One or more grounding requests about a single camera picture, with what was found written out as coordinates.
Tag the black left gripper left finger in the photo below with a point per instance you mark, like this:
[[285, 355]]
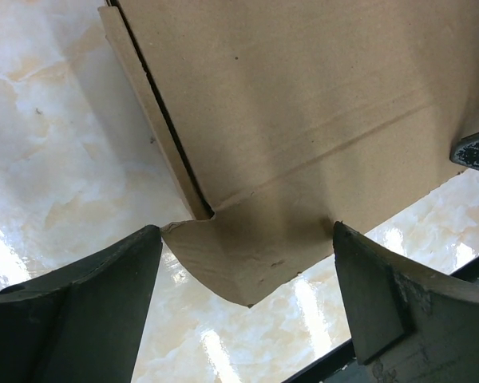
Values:
[[82, 322]]

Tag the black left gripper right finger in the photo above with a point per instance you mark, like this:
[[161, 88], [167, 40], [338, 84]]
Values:
[[408, 322]]

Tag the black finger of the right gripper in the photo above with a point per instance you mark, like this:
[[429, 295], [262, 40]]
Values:
[[466, 152]]

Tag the brown cardboard box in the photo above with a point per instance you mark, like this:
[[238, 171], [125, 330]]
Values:
[[279, 118]]

